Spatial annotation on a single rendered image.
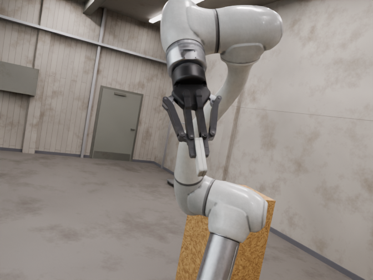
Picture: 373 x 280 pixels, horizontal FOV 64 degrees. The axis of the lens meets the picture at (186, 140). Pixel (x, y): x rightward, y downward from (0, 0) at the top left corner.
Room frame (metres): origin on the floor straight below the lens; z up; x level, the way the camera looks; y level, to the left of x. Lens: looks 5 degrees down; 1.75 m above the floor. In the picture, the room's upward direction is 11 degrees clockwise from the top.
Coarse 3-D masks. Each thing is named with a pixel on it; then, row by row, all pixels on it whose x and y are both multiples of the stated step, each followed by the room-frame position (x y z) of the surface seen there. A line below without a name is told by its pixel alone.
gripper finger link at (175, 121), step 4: (164, 100) 0.62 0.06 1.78; (168, 100) 0.62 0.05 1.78; (168, 104) 0.61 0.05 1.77; (172, 104) 0.62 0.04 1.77; (164, 108) 0.64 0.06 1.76; (168, 108) 0.62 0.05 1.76; (172, 108) 0.61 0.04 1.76; (168, 112) 0.63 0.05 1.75; (172, 112) 0.61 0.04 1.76; (176, 112) 0.61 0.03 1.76; (172, 116) 0.60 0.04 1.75; (176, 116) 0.60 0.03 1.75; (172, 120) 0.61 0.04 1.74; (176, 120) 0.60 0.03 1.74; (172, 124) 0.62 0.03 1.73; (176, 124) 0.59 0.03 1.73; (180, 124) 0.59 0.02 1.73; (176, 128) 0.60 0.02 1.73; (180, 128) 0.59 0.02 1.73; (176, 132) 0.60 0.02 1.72; (180, 132) 0.59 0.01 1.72; (184, 132) 0.59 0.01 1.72; (180, 136) 0.58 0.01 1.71; (184, 136) 0.59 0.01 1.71
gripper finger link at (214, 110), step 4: (220, 96) 0.64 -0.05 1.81; (216, 100) 0.64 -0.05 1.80; (220, 100) 0.64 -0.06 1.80; (216, 104) 0.63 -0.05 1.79; (212, 108) 0.63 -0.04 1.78; (216, 108) 0.63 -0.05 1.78; (212, 112) 0.62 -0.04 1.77; (216, 112) 0.62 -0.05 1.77; (212, 116) 0.62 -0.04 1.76; (216, 116) 0.62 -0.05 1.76; (212, 120) 0.61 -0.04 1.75; (216, 120) 0.61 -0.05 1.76; (212, 124) 0.60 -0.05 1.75; (216, 124) 0.61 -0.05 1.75; (212, 128) 0.60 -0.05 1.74; (212, 132) 0.59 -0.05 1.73; (212, 136) 0.60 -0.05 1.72; (212, 140) 0.61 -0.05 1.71
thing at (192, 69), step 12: (180, 72) 0.64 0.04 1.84; (192, 72) 0.63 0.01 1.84; (204, 72) 0.66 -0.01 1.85; (180, 84) 0.65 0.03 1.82; (192, 84) 0.65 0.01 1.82; (204, 84) 0.66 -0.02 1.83; (180, 96) 0.63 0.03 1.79; (192, 96) 0.64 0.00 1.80; (204, 96) 0.64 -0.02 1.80; (192, 108) 0.64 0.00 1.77
